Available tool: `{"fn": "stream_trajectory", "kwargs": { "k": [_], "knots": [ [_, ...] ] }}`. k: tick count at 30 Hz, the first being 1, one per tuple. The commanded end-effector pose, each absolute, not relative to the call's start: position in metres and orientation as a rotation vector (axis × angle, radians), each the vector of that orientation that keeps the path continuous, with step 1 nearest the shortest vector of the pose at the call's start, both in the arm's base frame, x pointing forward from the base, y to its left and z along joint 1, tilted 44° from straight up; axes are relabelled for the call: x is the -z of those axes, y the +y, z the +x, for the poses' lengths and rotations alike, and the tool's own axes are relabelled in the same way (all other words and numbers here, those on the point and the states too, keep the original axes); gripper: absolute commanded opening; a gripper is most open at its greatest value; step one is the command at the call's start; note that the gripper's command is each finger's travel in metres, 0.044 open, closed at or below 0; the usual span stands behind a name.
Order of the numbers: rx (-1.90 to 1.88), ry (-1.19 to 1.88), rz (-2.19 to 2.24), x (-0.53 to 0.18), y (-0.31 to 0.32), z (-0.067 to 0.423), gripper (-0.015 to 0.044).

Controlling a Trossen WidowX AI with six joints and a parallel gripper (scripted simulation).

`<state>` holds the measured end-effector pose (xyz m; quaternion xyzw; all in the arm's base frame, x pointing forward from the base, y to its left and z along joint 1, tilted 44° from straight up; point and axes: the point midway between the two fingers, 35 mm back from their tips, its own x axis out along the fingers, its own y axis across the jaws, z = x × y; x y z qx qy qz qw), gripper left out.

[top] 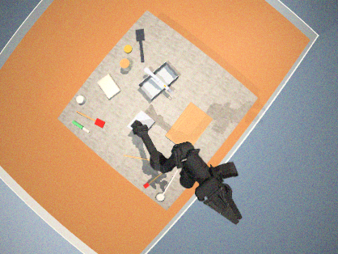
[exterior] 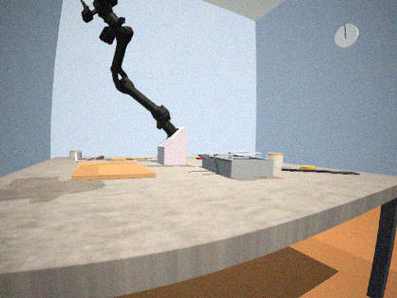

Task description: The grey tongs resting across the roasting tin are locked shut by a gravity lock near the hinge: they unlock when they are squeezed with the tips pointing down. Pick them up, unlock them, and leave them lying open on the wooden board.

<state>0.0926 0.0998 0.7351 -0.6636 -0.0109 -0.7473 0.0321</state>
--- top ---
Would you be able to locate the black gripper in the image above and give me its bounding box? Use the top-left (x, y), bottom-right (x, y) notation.
top-left (192, 165), bottom-right (243, 225)

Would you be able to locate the dark grey spatula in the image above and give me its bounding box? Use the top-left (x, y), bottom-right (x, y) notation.
top-left (135, 29), bottom-right (145, 62)

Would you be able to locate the light brown wooden board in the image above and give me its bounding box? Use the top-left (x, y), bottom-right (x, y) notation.
top-left (165, 102), bottom-right (212, 145)

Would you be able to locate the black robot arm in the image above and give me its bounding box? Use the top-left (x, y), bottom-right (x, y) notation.
top-left (130, 120), bottom-right (238, 188)

